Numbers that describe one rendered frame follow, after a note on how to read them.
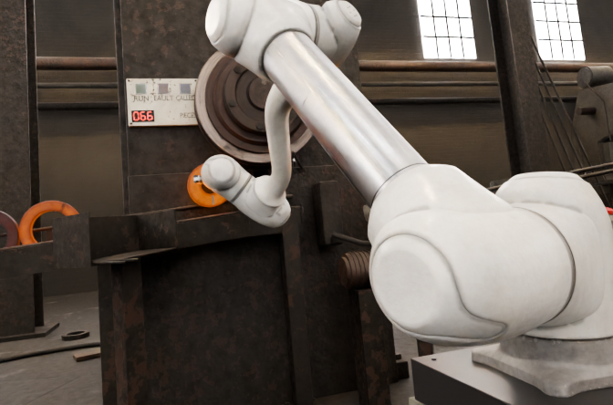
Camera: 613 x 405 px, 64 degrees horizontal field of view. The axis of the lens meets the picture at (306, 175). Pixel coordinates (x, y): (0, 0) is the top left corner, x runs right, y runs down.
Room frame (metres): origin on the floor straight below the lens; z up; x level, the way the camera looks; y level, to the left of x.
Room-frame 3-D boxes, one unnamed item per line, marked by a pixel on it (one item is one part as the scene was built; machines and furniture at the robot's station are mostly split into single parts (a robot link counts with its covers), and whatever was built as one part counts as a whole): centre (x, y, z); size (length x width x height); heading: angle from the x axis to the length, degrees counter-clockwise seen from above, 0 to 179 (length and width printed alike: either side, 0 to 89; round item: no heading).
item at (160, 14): (2.20, 0.28, 0.88); 1.08 x 0.73 x 1.76; 106
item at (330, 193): (1.87, -0.07, 0.68); 0.11 x 0.08 x 0.24; 16
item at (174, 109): (1.80, 0.51, 1.15); 0.26 x 0.02 x 0.18; 106
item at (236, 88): (1.69, 0.13, 1.11); 0.28 x 0.06 x 0.28; 106
